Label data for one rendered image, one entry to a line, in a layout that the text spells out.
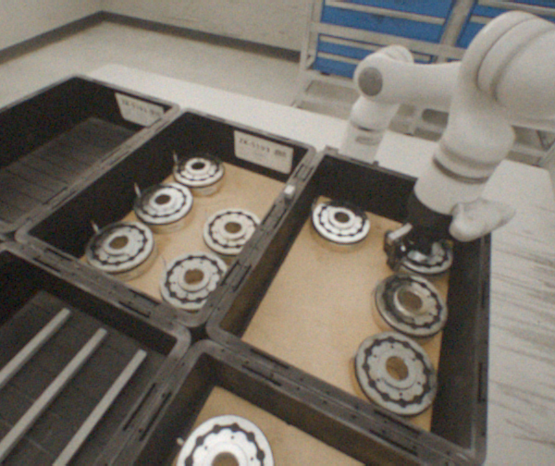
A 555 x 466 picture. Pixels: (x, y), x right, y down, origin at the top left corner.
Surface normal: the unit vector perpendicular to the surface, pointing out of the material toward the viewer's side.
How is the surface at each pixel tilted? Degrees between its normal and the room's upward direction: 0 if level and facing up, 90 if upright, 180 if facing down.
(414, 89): 93
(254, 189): 0
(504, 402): 0
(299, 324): 0
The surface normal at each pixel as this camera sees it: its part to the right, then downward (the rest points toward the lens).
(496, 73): -0.96, 0.23
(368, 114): -0.11, -0.41
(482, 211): 0.02, -0.70
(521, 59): -0.83, -0.17
